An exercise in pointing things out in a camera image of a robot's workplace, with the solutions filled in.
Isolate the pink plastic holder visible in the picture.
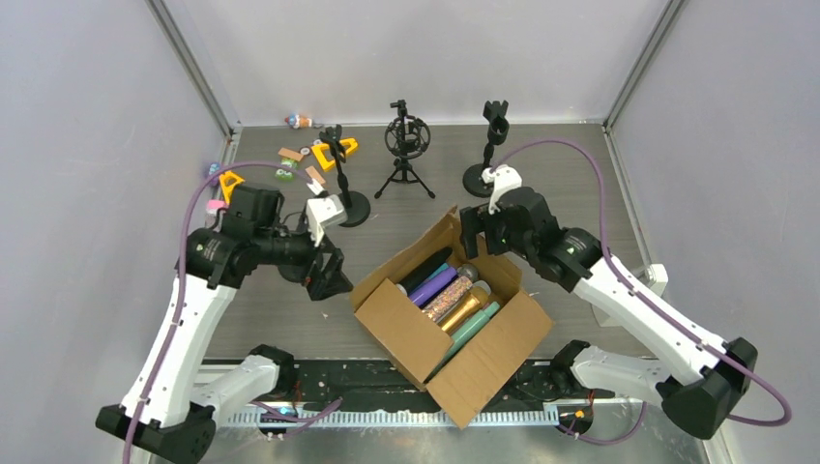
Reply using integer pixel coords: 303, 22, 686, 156
206, 199, 228, 216

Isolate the purple microphone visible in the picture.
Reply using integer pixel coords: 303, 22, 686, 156
408, 266, 458, 308

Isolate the green toy block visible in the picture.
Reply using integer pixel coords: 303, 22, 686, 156
275, 159, 298, 182

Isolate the cardboard box with label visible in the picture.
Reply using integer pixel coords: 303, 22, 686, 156
351, 209, 553, 429

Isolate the black mic stand front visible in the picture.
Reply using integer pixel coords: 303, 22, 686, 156
277, 265, 309, 285

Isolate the black microphone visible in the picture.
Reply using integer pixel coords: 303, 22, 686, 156
396, 246, 453, 295

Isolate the purple cable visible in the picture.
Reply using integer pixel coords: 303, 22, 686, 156
489, 138, 794, 447
121, 160, 344, 464

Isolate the black mic stand round base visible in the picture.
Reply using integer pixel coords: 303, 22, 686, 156
319, 125, 371, 228

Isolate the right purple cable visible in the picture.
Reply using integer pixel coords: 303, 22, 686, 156
489, 138, 794, 447

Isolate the teal microphone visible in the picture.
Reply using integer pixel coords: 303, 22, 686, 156
425, 302, 501, 382

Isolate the small orange wooden block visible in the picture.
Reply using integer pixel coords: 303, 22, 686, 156
305, 165, 326, 186

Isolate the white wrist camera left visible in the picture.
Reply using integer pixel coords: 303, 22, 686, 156
305, 180, 348, 248

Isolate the glitter microphone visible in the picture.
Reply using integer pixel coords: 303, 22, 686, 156
422, 264, 479, 322

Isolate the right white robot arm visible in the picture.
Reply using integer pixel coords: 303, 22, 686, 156
459, 187, 757, 440

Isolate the black tripod shock mount stand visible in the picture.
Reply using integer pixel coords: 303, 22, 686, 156
374, 100, 436, 199

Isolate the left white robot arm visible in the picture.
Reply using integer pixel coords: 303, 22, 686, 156
96, 183, 352, 463

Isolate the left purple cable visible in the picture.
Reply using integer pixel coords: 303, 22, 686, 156
121, 160, 344, 464

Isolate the yellow green triangle block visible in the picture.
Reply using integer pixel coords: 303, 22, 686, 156
219, 170, 246, 204

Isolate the black mic stand wide clip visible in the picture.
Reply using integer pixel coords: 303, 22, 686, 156
462, 101, 510, 198

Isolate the gold microphone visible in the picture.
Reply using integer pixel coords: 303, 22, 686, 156
438, 285, 490, 334

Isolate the small colourful toy figure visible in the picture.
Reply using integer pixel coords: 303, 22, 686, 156
283, 113, 314, 130

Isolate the yellow triangle toy block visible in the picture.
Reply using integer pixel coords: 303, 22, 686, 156
310, 137, 360, 173

